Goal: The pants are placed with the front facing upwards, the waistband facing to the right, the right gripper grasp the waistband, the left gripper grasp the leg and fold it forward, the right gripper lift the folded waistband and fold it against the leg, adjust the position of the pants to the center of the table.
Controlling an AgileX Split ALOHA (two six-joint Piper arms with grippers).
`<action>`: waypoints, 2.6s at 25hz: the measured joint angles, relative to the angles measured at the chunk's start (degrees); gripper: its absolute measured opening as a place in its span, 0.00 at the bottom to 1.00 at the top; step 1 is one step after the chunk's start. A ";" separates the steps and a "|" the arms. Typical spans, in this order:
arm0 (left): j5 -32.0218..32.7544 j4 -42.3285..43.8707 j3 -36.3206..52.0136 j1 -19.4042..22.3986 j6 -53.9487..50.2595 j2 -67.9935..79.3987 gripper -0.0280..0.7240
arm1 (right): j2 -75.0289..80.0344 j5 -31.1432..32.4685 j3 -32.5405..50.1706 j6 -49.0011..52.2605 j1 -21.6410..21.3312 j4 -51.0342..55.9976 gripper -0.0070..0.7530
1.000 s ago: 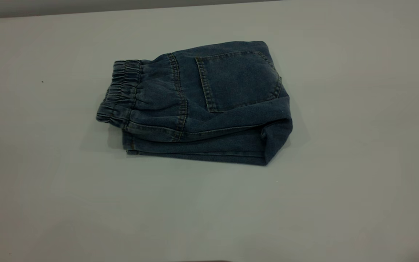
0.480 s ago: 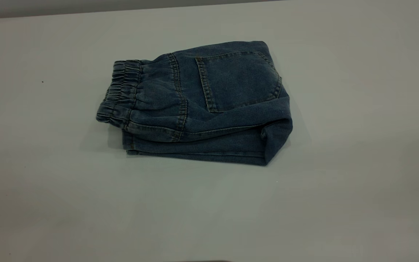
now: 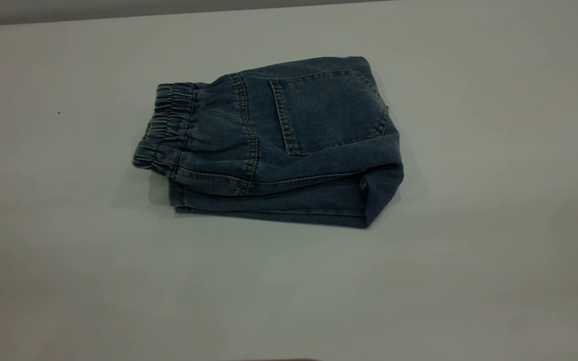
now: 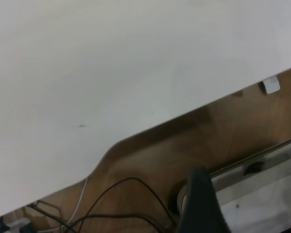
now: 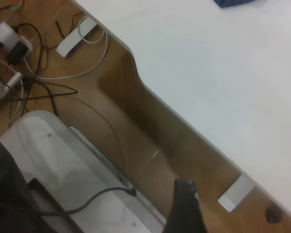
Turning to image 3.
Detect blue denim jeans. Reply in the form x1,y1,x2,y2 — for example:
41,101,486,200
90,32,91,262
132,56,404,229

